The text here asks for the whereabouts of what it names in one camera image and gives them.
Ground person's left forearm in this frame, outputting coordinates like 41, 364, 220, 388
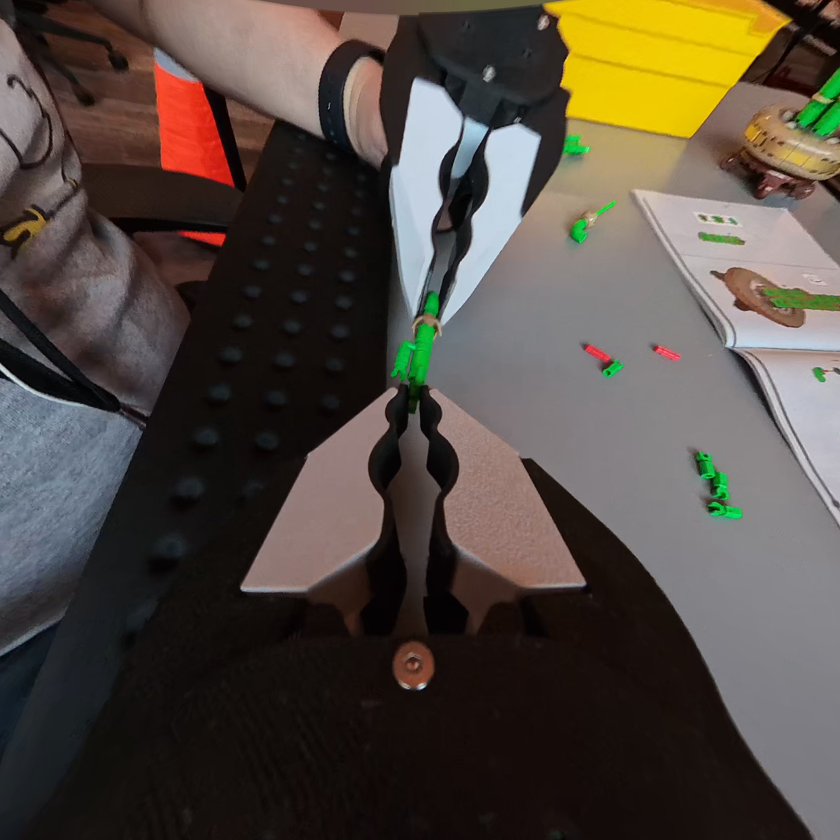
92, 0, 395, 168

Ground black lanyard cord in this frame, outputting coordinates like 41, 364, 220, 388
0, 289, 123, 416

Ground black office chair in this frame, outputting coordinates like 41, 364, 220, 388
82, 163, 245, 238

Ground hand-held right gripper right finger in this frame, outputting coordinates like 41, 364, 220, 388
419, 386, 587, 636

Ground black wristband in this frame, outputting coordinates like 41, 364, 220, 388
318, 41, 387, 156

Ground person's grey printed shirt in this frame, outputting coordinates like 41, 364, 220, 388
0, 18, 193, 657

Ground curved green lego stem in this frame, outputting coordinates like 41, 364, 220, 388
569, 199, 618, 244

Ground green lego stem assembly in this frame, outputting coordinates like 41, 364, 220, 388
392, 292, 442, 414

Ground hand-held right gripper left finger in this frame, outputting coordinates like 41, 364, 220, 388
241, 386, 411, 637

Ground black studded board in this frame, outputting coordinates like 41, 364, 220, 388
0, 120, 422, 795

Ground lego instruction booklet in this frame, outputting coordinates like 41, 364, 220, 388
632, 189, 840, 527

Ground yellow box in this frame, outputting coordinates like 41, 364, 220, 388
543, 0, 792, 140

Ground bamboo lego model with pot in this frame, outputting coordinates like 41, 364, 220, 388
721, 64, 840, 202

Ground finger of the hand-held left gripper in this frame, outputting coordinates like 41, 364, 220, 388
388, 77, 470, 322
433, 121, 543, 327

